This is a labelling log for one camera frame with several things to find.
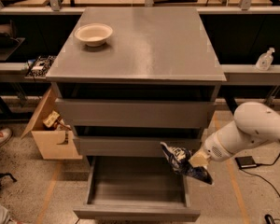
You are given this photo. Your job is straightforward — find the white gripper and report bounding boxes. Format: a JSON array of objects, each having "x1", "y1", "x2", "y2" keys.
[{"x1": 189, "y1": 132, "x2": 232, "y2": 167}]

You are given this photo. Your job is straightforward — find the blue chip bag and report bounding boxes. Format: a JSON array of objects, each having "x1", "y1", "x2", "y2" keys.
[{"x1": 161, "y1": 142, "x2": 213, "y2": 185}]

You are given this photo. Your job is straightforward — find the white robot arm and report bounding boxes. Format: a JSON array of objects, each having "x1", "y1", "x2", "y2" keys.
[{"x1": 189, "y1": 102, "x2": 280, "y2": 167}]

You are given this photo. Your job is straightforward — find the grey bottom drawer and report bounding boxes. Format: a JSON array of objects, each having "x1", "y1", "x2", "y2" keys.
[{"x1": 74, "y1": 157, "x2": 200, "y2": 222}]

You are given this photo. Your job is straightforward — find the grey drawer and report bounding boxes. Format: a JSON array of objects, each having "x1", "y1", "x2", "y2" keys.
[
  {"x1": 73, "y1": 136, "x2": 201, "y2": 157},
  {"x1": 74, "y1": 157, "x2": 200, "y2": 222},
  {"x1": 56, "y1": 99, "x2": 215, "y2": 128}
]

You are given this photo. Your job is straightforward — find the grey drawer cabinet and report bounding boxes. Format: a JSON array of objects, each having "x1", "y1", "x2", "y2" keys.
[{"x1": 45, "y1": 7, "x2": 227, "y2": 173}]

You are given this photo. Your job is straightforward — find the grey middle drawer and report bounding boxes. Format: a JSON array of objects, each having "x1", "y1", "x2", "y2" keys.
[{"x1": 73, "y1": 136, "x2": 201, "y2": 157}]

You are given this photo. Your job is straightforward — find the grey top drawer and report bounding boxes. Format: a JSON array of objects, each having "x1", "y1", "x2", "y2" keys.
[{"x1": 56, "y1": 99, "x2": 215, "y2": 128}]

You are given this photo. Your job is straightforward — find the black foot pedal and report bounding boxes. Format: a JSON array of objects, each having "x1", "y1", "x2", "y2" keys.
[{"x1": 235, "y1": 156, "x2": 258, "y2": 169}]

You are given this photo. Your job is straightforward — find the hand sanitizer bottle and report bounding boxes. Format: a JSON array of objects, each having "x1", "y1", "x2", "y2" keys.
[{"x1": 256, "y1": 48, "x2": 275, "y2": 71}]

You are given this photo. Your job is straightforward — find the long metal workbench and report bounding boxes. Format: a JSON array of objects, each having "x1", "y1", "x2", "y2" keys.
[{"x1": 0, "y1": 6, "x2": 280, "y2": 82}]

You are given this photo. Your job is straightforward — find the snack pack in box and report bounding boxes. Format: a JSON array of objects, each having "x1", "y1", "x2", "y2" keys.
[{"x1": 43, "y1": 111, "x2": 62, "y2": 130}]

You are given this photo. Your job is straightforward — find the cardboard box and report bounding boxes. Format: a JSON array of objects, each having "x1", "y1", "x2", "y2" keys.
[{"x1": 21, "y1": 88, "x2": 82, "y2": 160}]

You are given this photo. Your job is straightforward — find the white bowl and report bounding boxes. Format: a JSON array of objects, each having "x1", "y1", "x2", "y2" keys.
[{"x1": 74, "y1": 23, "x2": 113, "y2": 47}]

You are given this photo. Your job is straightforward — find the patterned notebook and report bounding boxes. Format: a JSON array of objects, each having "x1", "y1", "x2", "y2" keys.
[{"x1": 26, "y1": 55, "x2": 55, "y2": 78}]

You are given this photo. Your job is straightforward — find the black pedal cable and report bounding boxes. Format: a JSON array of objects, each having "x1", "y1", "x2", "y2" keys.
[{"x1": 240, "y1": 147, "x2": 280, "y2": 222}]

